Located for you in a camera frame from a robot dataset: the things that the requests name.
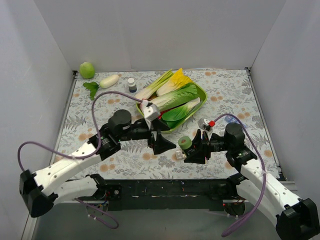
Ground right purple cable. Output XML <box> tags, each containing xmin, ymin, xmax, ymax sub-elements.
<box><xmin>208</xmin><ymin>113</ymin><xmax>268</xmax><ymax>238</ymax></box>

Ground yellow napa cabbage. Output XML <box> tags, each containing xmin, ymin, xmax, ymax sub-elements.
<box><xmin>156</xmin><ymin>68</ymin><xmax>193</xmax><ymax>97</ymax></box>

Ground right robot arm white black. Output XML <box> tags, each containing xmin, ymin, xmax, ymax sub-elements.
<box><xmin>178</xmin><ymin>122</ymin><xmax>320</xmax><ymax>240</ymax></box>

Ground white blue pill bottle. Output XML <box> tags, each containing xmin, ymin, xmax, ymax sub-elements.
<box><xmin>127</xmin><ymin>77</ymin><xmax>137</xmax><ymax>93</ymax></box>

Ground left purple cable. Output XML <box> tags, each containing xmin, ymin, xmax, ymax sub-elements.
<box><xmin>17</xmin><ymin>91</ymin><xmax>148</xmax><ymax>230</ymax></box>

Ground green plastic tray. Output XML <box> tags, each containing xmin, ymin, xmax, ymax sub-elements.
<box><xmin>146</xmin><ymin>82</ymin><xmax>207</xmax><ymax>134</ymax></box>

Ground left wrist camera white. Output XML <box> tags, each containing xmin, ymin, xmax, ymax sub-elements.
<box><xmin>141</xmin><ymin>102</ymin><xmax>161</xmax><ymax>122</ymax></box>

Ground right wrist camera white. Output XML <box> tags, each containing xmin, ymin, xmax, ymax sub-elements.
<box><xmin>197</xmin><ymin>118</ymin><xmax>216</xmax><ymax>132</ymax></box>

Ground bok choy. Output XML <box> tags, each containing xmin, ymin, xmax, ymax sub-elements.
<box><xmin>161</xmin><ymin>97</ymin><xmax>201</xmax><ymax>129</ymax></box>

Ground blue pill blister pack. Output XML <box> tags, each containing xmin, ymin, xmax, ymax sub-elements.
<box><xmin>224</xmin><ymin>115</ymin><xmax>238</xmax><ymax>123</ymax></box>

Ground white radish with leaves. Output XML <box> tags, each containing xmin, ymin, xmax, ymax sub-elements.
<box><xmin>83</xmin><ymin>74</ymin><xmax>120</xmax><ymax>101</ymax></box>

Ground leek white green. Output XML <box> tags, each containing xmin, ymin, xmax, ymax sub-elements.
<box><xmin>135</xmin><ymin>69</ymin><xmax>174</xmax><ymax>100</ymax></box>

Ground clear weekly pill organizer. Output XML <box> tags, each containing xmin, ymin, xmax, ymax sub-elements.
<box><xmin>175</xmin><ymin>150</ymin><xmax>186</xmax><ymax>161</ymax></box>

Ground red chili peppers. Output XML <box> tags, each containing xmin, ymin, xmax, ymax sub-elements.
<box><xmin>158</xmin><ymin>111</ymin><xmax>166</xmax><ymax>119</ymax></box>

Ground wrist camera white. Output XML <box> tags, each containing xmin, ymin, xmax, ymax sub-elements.
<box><xmin>197</xmin><ymin>118</ymin><xmax>216</xmax><ymax>132</ymax></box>
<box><xmin>141</xmin><ymin>102</ymin><xmax>161</xmax><ymax>122</ymax></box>

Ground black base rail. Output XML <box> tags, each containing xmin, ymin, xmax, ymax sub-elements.
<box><xmin>80</xmin><ymin>177</ymin><xmax>246</xmax><ymax>216</ymax></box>

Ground green napa cabbage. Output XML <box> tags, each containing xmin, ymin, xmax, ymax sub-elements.
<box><xmin>150</xmin><ymin>83</ymin><xmax>199</xmax><ymax>112</ymax></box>

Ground green pill bottle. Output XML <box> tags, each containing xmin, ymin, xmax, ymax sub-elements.
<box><xmin>178</xmin><ymin>136</ymin><xmax>196</xmax><ymax>157</ymax></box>

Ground floral patterned table mat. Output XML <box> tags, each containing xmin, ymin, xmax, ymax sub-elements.
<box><xmin>58</xmin><ymin>69</ymin><xmax>278</xmax><ymax>179</ymax></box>

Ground purple cable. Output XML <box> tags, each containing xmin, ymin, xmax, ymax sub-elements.
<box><xmin>208</xmin><ymin>113</ymin><xmax>268</xmax><ymax>238</ymax></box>
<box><xmin>17</xmin><ymin>91</ymin><xmax>148</xmax><ymax>230</ymax></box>

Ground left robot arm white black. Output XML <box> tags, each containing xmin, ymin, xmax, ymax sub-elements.
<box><xmin>19</xmin><ymin>107</ymin><xmax>176</xmax><ymax>218</ymax></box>

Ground green round cabbage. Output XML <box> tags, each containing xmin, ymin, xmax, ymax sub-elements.
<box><xmin>79</xmin><ymin>62</ymin><xmax>96</xmax><ymax>79</ymax></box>

